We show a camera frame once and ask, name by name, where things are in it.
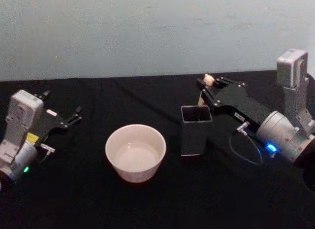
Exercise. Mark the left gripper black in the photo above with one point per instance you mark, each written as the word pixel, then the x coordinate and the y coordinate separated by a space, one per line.
pixel 50 121

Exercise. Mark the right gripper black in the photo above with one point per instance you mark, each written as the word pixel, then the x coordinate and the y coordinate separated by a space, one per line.
pixel 236 98

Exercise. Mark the pale wooden spoon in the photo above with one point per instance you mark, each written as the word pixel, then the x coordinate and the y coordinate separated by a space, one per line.
pixel 208 80

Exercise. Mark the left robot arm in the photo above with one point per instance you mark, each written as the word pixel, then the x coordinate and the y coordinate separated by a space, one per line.
pixel 22 108

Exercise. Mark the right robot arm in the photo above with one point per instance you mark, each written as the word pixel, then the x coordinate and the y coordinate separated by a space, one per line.
pixel 278 130

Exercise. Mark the black square utensil holder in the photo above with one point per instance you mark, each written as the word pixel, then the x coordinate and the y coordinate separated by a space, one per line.
pixel 193 138

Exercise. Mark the white ceramic bowl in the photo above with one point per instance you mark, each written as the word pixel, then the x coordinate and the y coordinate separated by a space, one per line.
pixel 135 153

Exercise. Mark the black table cloth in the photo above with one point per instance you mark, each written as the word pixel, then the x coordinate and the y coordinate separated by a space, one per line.
pixel 73 204

